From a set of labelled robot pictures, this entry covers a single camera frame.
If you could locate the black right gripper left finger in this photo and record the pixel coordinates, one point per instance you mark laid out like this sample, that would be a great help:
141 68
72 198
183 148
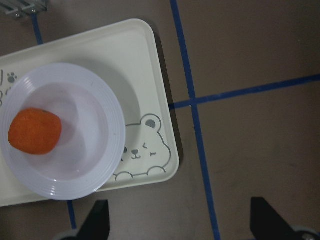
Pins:
97 224

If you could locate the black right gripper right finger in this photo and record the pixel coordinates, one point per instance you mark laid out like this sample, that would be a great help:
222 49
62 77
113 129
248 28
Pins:
266 223

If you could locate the white round plate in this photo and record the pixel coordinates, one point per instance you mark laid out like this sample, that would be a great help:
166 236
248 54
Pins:
93 134

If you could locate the orange fruit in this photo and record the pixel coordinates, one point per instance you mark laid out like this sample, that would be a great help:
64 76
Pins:
35 131

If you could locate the aluminium frame post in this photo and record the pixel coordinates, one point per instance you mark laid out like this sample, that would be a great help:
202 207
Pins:
22 8

